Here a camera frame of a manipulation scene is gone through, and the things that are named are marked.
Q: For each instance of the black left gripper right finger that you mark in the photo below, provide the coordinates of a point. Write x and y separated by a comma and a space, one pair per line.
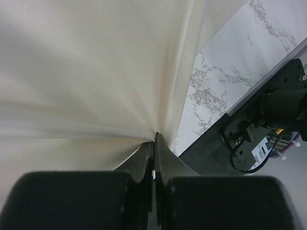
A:
189, 201

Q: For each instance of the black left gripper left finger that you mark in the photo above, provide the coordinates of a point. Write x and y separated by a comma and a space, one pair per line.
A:
83, 200

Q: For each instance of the cream satin pillowcase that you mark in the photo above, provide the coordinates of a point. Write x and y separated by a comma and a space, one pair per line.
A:
84, 82

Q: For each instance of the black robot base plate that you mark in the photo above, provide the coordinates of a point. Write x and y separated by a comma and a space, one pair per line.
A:
278, 107

